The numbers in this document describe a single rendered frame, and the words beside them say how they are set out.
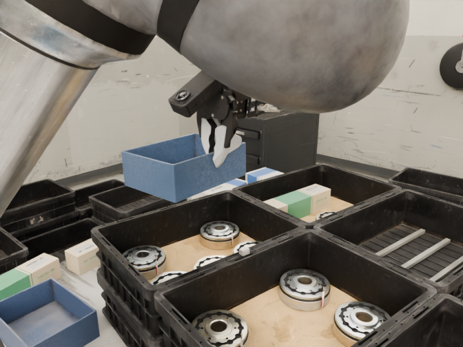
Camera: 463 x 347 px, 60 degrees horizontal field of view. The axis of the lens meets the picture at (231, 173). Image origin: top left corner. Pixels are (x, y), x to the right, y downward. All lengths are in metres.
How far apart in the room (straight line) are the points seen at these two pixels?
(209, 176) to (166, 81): 3.73
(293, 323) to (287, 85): 0.66
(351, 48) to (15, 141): 0.18
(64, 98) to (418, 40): 3.81
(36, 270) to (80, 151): 2.85
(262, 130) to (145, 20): 2.05
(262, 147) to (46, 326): 1.53
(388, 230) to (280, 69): 1.05
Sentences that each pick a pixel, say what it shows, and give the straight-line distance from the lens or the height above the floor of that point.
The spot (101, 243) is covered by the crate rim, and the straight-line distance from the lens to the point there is 0.90.
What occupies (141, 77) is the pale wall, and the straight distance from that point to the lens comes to 4.26.
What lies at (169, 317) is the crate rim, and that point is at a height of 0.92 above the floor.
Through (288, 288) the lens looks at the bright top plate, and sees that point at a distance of 0.85.
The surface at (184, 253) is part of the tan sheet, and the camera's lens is 1.02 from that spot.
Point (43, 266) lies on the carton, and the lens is 1.21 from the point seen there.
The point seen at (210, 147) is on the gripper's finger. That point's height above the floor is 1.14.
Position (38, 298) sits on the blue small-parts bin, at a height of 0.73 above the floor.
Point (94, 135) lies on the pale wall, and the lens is 4.03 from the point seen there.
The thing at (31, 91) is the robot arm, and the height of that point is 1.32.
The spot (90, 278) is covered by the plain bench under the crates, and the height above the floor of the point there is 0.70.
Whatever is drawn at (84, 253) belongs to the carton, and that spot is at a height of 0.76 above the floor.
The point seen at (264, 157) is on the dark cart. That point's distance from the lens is 2.27.
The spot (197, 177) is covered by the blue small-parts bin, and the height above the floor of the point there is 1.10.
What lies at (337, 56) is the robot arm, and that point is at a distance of 0.19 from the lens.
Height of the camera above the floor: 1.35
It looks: 19 degrees down
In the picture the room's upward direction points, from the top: straight up
